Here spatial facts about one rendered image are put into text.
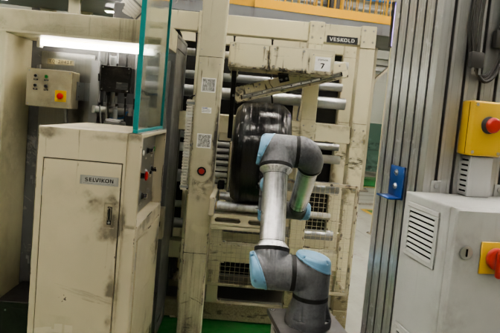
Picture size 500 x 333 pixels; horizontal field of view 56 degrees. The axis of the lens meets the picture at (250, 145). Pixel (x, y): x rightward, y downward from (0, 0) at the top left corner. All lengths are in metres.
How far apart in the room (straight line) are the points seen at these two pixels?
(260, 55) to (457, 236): 1.90
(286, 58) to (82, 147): 1.32
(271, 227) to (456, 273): 0.68
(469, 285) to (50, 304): 1.55
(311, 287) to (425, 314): 0.49
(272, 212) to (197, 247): 1.05
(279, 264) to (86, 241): 0.80
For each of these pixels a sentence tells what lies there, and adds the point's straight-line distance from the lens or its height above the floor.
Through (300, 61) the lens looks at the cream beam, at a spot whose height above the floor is 1.70.
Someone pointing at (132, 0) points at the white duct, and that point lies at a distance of 2.88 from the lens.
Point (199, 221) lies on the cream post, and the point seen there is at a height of 0.79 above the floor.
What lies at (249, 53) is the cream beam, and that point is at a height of 1.72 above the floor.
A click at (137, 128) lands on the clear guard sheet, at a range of 1.86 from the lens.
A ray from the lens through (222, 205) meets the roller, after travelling 2.43.
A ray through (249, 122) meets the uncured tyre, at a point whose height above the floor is 1.34.
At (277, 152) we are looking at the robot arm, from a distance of 1.64.
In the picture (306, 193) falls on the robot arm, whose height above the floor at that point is 1.09.
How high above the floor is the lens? 1.39
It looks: 4 degrees down
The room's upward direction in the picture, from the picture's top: 5 degrees clockwise
